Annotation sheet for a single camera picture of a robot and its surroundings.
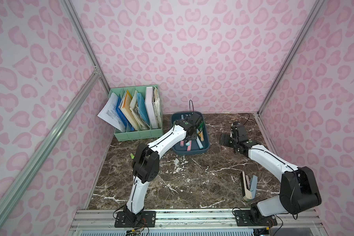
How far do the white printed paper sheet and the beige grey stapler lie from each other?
0.81 m

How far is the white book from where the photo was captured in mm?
924

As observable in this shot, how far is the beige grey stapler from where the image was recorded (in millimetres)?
784

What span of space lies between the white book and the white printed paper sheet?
18 cm

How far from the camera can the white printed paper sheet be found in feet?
3.04

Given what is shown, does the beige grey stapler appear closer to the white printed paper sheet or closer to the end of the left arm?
the end of the left arm
